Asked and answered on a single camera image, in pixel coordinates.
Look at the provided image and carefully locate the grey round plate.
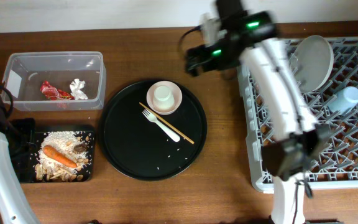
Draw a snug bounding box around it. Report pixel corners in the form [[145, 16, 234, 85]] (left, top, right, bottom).
[[289, 35, 334, 93]]

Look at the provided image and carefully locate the pink saucer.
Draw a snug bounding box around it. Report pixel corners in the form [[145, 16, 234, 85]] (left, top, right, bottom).
[[146, 81, 183, 115]]

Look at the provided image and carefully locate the white upturned cup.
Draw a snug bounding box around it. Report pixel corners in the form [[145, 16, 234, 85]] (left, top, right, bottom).
[[153, 86, 175, 111]]

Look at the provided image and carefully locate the wooden chopstick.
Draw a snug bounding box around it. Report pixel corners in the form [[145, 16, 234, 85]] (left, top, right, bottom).
[[139, 102, 195, 144]]

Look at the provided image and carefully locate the white plastic fork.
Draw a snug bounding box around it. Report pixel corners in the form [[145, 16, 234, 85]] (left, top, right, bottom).
[[142, 109, 180, 142]]

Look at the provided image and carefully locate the light blue upturned cup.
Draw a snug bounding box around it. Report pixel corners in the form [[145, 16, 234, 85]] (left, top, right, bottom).
[[328, 86, 358, 115]]

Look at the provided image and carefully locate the white tissue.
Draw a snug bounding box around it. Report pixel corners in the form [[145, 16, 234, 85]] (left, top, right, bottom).
[[70, 78, 88, 100]]

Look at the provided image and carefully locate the red snack wrapper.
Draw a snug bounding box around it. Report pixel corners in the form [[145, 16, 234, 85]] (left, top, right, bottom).
[[40, 81, 75, 100]]

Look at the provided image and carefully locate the dark brown food lump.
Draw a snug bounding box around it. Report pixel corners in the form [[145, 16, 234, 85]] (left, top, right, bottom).
[[73, 144, 88, 154]]

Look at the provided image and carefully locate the orange carrot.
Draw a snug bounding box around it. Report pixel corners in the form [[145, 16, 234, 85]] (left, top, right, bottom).
[[42, 145, 77, 168]]

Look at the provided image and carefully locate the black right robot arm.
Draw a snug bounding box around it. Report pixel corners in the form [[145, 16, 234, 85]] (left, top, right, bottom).
[[183, 0, 331, 223]]

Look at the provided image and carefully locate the grey dishwasher rack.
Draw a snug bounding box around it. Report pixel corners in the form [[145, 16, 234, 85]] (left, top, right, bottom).
[[237, 37, 358, 194]]

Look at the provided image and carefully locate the black rectangular waste tray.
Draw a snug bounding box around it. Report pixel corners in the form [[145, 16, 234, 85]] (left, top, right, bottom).
[[8, 118, 96, 183]]

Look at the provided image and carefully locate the round black tray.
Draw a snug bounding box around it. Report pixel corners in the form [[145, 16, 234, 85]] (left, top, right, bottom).
[[98, 80, 207, 181]]

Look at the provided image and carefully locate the clear plastic bin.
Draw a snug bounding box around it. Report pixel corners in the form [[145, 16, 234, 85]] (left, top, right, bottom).
[[1, 51, 106, 111]]

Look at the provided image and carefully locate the pile of rice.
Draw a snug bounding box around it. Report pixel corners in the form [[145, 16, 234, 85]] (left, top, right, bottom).
[[35, 131, 91, 180]]

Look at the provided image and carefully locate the pile of almonds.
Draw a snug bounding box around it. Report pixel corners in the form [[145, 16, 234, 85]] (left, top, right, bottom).
[[34, 135, 91, 182]]

